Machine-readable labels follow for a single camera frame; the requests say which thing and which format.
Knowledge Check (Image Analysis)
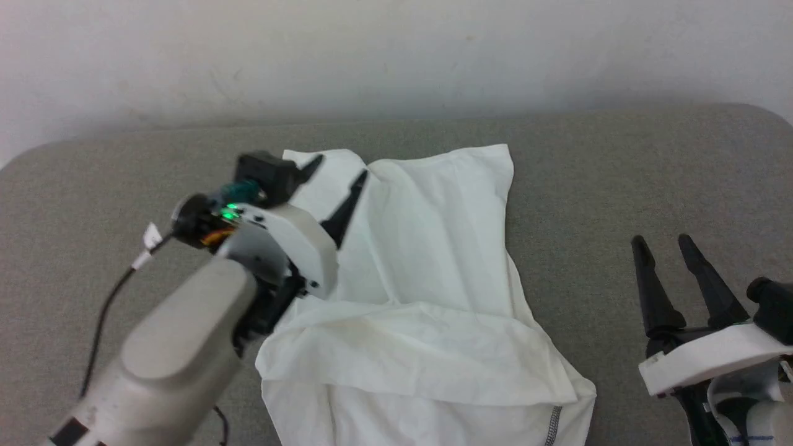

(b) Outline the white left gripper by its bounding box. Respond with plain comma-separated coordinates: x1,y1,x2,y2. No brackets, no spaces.
217,154,370,300

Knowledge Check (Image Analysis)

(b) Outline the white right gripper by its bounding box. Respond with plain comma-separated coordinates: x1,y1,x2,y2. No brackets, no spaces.
631,234,793,398

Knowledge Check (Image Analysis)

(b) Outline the white garment with grey stitching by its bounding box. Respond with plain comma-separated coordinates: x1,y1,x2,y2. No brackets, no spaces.
255,144,597,446

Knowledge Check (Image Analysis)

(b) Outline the white cable label tag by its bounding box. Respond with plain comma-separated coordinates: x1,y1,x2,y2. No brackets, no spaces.
131,223,164,269

